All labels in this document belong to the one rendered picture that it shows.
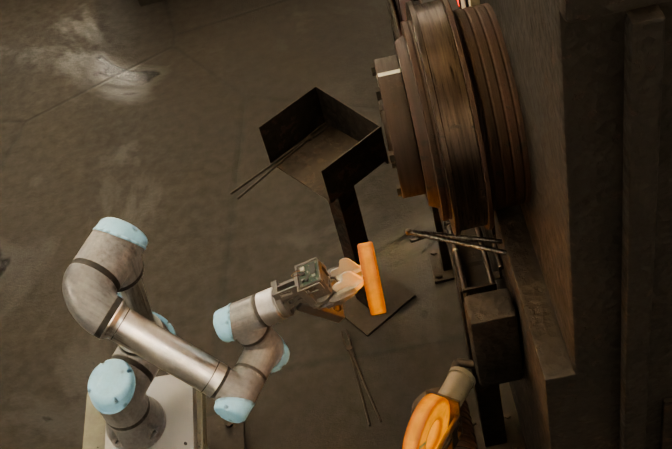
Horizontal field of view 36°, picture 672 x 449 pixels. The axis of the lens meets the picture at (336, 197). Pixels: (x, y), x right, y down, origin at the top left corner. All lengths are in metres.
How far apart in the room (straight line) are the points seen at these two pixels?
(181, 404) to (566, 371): 1.14
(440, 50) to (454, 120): 0.13
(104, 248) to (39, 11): 2.78
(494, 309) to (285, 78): 2.09
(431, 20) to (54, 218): 2.20
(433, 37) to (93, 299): 0.88
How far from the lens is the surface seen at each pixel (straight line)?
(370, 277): 2.11
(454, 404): 2.12
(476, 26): 1.94
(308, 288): 2.13
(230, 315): 2.22
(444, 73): 1.85
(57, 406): 3.31
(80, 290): 2.20
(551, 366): 1.96
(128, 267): 2.25
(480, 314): 2.12
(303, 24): 4.27
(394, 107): 1.92
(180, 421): 2.70
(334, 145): 2.81
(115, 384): 2.54
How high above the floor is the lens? 2.51
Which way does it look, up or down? 46 degrees down
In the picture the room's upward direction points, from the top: 16 degrees counter-clockwise
